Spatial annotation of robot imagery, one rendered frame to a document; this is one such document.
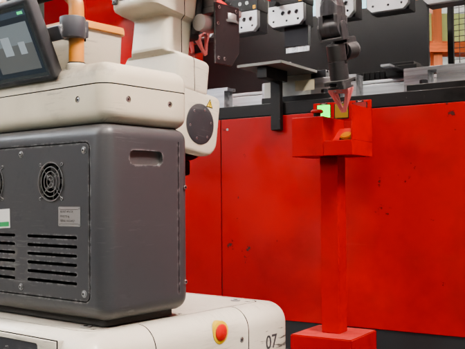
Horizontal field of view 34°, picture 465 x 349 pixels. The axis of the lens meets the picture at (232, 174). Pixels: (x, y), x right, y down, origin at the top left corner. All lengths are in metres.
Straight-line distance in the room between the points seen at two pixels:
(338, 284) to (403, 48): 1.26
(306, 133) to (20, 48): 1.00
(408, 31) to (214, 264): 1.25
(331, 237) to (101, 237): 1.01
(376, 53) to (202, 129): 1.50
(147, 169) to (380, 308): 1.22
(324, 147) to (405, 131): 0.33
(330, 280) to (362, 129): 0.47
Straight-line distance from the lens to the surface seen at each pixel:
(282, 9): 2.90
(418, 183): 2.49
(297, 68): 2.71
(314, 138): 2.31
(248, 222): 2.78
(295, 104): 2.69
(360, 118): 2.33
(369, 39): 3.32
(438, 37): 6.95
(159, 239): 1.60
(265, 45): 3.56
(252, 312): 1.81
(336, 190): 2.33
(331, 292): 2.36
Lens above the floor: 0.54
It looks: 2 degrees up
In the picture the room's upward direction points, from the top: straight up
